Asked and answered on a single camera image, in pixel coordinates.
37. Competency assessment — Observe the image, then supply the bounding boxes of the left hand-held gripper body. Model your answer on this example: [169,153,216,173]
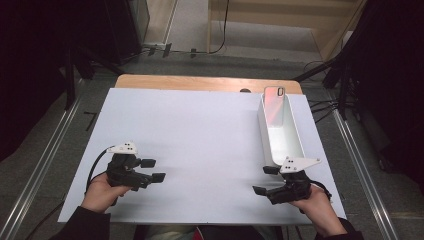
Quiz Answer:
[105,141,155,192]

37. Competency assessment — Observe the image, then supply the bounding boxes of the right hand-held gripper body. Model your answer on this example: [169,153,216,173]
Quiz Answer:
[265,155,323,206]

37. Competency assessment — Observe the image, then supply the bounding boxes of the white plastic storage bin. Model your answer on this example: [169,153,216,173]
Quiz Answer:
[257,92,306,168]

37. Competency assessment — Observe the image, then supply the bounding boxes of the person's left hand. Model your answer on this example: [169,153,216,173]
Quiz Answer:
[80,172,132,215]

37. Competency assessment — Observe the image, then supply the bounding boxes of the person's right hand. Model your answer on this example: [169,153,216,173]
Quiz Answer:
[289,184,348,238]

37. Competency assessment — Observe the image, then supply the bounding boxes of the white table board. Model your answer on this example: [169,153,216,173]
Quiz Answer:
[57,87,348,225]

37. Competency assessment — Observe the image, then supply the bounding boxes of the wooden table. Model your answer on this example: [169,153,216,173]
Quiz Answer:
[114,73,304,95]

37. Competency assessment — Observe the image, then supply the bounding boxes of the black stand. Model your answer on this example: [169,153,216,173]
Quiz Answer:
[293,56,354,121]
[63,43,124,111]

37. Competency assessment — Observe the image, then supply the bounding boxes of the white power strip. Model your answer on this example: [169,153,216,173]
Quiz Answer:
[142,41,174,58]

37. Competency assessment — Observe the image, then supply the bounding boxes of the black cabinet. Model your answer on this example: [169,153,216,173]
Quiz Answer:
[103,0,151,67]

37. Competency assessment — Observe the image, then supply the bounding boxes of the black curtain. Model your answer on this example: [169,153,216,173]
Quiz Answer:
[0,0,111,161]
[346,0,424,188]

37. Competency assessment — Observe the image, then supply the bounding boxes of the wooden shelf unit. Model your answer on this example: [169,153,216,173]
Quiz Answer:
[206,0,368,63]

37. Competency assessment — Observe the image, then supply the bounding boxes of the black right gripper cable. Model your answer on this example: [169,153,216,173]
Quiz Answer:
[308,179,333,203]

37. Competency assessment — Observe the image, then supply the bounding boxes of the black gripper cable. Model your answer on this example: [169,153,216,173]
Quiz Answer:
[308,179,333,203]
[83,145,117,196]

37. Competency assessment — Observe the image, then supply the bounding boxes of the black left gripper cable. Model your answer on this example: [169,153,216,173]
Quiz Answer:
[83,145,117,196]

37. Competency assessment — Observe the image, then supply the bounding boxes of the metal floor rail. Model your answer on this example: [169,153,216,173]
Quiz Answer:
[0,96,83,240]
[333,109,401,240]

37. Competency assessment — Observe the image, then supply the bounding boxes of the black floor cables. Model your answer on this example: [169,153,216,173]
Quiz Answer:
[304,59,343,124]

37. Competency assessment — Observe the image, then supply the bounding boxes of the thin black floor cable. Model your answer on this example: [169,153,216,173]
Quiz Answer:
[31,199,67,233]

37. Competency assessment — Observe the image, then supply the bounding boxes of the black hanging cable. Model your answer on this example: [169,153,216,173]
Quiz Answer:
[208,0,231,55]

